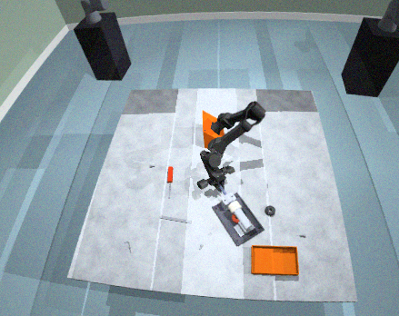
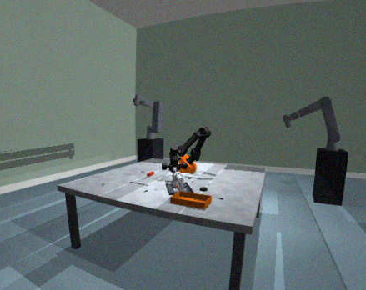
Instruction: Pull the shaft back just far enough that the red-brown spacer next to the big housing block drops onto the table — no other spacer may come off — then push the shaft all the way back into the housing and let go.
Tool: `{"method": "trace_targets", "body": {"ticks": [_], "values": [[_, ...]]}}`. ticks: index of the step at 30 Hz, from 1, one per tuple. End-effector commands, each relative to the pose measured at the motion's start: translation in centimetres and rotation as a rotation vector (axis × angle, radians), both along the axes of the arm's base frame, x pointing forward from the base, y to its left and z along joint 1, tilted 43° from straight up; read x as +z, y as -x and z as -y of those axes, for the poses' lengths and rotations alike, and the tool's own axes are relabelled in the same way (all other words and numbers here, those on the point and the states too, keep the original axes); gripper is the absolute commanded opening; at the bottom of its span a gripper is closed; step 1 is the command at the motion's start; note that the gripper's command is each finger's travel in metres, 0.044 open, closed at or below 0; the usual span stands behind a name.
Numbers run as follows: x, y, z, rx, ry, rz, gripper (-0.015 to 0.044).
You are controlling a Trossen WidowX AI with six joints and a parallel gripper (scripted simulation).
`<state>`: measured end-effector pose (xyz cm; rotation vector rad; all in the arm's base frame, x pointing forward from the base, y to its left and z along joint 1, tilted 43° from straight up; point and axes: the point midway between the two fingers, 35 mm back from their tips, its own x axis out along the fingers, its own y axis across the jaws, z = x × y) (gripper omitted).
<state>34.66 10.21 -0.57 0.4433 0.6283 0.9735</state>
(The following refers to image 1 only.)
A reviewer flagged orange-handled screwdriver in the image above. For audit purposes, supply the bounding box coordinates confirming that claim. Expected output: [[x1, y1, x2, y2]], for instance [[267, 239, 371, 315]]
[[167, 166, 173, 199]]

